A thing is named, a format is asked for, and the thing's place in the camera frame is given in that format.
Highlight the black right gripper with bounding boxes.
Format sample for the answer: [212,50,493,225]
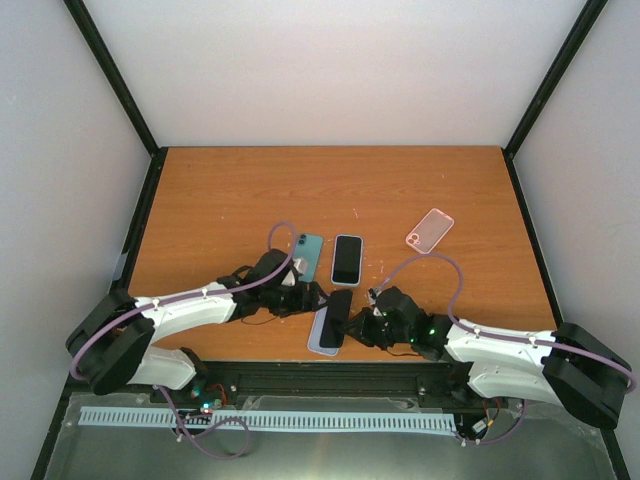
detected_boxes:
[341,306,413,350]

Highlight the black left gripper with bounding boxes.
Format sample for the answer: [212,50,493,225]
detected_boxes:
[262,280,331,318]

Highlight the black phone face up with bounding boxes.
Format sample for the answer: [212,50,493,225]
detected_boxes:
[319,289,353,348]

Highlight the purple phone case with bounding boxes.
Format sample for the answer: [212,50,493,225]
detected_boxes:
[307,308,339,357]

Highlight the teal green phone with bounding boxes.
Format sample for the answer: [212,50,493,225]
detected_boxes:
[293,233,324,283]

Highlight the pink phone case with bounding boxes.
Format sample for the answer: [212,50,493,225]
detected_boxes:
[405,208,455,254]

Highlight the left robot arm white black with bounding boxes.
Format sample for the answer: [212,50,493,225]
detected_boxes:
[65,249,328,403]

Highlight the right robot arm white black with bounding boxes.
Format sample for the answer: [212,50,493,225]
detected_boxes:
[339,287,631,430]

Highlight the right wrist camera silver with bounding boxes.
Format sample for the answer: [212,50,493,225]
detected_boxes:
[367,288,381,305]

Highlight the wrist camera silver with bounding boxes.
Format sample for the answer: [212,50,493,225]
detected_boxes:
[281,257,310,287]
[367,288,381,305]

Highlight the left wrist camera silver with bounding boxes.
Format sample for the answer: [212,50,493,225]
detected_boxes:
[281,257,310,287]

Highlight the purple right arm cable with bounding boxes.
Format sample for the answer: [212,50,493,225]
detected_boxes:
[369,252,639,446]

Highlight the light blue cable duct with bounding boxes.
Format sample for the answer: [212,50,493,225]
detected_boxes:
[77,406,456,436]

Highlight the left electronics board red wires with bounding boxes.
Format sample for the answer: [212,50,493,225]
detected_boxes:
[193,382,229,414]

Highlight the right connector orange wires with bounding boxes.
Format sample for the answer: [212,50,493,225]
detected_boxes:
[469,387,507,435]

